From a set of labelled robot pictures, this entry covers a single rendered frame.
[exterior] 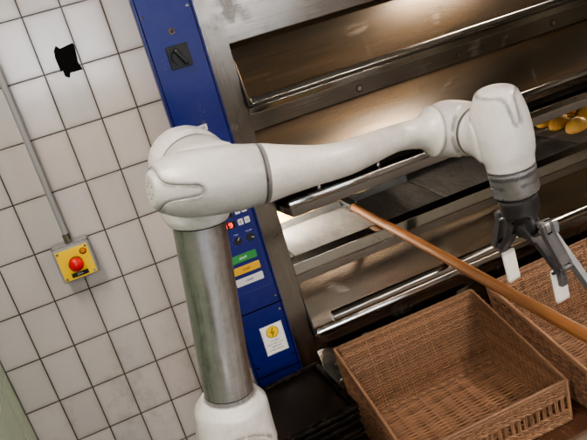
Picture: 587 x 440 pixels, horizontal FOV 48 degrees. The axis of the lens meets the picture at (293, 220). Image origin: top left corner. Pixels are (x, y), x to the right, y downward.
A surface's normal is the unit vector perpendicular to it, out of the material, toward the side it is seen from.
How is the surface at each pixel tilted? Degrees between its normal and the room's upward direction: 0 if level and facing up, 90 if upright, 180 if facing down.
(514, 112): 80
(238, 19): 90
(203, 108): 90
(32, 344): 90
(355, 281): 70
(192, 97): 90
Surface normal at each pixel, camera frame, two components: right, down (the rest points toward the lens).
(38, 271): 0.33, 0.26
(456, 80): 0.22, -0.07
